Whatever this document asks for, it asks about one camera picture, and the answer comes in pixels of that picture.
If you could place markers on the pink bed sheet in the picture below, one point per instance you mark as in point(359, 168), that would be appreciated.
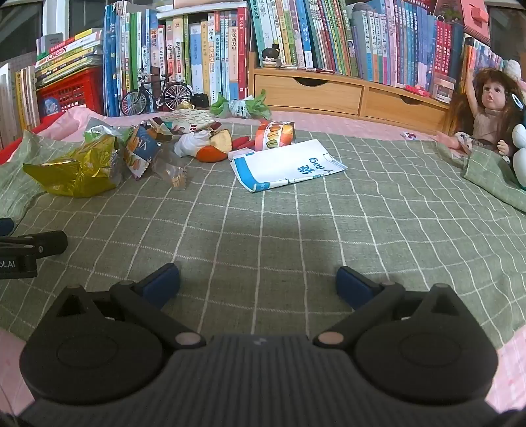
point(349, 121)

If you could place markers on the small folded gold foil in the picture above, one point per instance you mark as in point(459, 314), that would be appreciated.
point(185, 105)

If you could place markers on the black toy bicycle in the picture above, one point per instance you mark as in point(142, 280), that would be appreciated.
point(158, 92)

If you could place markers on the brown-haired doll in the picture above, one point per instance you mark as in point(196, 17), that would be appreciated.
point(489, 106)

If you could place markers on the pink house-shaped box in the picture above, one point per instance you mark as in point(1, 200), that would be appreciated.
point(460, 16)

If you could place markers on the window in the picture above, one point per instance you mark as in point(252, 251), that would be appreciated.
point(20, 24)

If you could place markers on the green white plastic wrapper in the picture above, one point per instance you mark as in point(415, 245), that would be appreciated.
point(246, 107)

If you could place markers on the row of colourful textbooks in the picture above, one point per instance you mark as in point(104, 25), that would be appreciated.
point(349, 37)

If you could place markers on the large gold foil bag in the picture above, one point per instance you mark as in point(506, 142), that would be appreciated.
point(78, 172)

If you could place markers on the white tissue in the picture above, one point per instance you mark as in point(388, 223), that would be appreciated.
point(189, 144)

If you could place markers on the green checked cloth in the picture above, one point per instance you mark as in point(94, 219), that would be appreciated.
point(287, 226)

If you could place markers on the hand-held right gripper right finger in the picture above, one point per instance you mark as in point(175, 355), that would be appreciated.
point(353, 287)

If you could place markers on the leaning picture magazines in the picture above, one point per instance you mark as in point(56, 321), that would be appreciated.
point(478, 57)

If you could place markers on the clear plastic wrapper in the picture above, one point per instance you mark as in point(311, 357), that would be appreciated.
point(170, 168)

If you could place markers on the white dotted snack packet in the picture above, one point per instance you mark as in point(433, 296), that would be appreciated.
point(193, 121)

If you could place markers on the red plastic crate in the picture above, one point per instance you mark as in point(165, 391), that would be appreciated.
point(70, 92)

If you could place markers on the orange macaron snack packet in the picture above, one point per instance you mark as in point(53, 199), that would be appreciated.
point(273, 135)

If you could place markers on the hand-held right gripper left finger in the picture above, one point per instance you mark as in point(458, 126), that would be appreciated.
point(160, 285)

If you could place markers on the small black-haired figurine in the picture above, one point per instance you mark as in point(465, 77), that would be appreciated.
point(271, 57)

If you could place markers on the red plastic tray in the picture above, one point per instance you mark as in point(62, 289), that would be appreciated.
point(10, 152)

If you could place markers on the blue snack packet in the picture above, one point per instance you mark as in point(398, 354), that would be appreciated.
point(139, 154)

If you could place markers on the silver green snack packet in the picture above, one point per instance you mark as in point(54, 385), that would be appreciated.
point(102, 130)

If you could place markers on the small pink white wrapper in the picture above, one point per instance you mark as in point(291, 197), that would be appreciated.
point(409, 135)

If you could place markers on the red pink hair clip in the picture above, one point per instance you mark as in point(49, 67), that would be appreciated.
point(417, 90)

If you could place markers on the blue round tin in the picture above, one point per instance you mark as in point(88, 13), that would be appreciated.
point(50, 108)

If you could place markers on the wooden drawer organizer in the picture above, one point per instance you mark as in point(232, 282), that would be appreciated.
point(320, 92)

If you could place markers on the grey flat box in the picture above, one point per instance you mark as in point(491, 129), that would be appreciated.
point(205, 6)

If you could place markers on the stack of flat picture books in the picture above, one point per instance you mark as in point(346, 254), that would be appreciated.
point(68, 51)

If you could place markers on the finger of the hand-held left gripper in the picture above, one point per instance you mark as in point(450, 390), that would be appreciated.
point(5, 227)
point(41, 243)

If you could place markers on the white blue paper bag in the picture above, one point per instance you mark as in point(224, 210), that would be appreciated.
point(283, 166)

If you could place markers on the small black object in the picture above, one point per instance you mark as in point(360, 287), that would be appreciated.
point(200, 101)

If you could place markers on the row of beige books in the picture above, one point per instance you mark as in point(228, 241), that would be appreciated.
point(18, 102)

